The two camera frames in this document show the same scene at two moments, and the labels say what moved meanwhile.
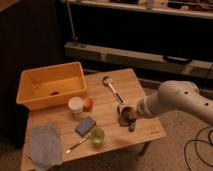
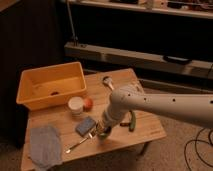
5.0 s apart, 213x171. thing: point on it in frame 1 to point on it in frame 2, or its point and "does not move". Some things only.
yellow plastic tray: (50, 86) does not move
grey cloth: (45, 148) does not move
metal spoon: (77, 144) does not move
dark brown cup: (128, 114) to (107, 129)
